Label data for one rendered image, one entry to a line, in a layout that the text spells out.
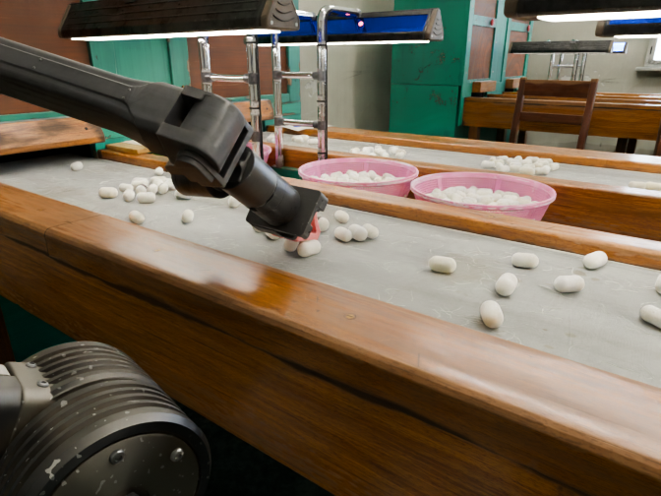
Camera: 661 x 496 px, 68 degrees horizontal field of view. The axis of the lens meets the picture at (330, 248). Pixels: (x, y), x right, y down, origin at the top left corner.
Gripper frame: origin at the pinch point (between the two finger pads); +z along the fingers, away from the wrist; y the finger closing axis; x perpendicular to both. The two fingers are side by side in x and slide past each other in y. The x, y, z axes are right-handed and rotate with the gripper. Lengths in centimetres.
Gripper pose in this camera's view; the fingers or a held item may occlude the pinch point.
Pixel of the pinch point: (315, 233)
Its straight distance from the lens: 72.1
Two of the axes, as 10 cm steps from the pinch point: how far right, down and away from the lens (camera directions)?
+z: 4.5, 3.7, 8.1
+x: -3.8, 9.0, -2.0
